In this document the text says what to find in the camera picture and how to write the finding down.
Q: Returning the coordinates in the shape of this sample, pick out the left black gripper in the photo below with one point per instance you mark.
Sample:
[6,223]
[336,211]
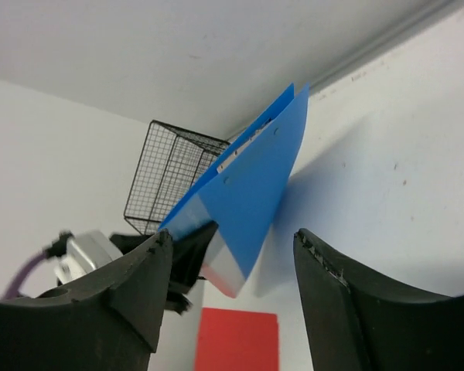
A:
[187,260]

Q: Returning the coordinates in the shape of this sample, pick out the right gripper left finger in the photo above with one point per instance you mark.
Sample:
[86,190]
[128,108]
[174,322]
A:
[109,319]

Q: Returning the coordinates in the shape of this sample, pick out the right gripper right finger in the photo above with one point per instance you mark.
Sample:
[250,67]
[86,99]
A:
[357,318]

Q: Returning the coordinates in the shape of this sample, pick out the blue folder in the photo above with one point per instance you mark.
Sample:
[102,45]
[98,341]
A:
[241,192]

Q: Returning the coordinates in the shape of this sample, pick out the black wire mesh basket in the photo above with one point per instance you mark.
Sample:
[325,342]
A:
[171,161]

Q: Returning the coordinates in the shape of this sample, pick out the red notebook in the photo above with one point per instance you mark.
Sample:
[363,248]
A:
[232,340]

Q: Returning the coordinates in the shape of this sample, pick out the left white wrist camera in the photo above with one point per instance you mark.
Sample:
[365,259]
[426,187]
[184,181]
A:
[85,253]

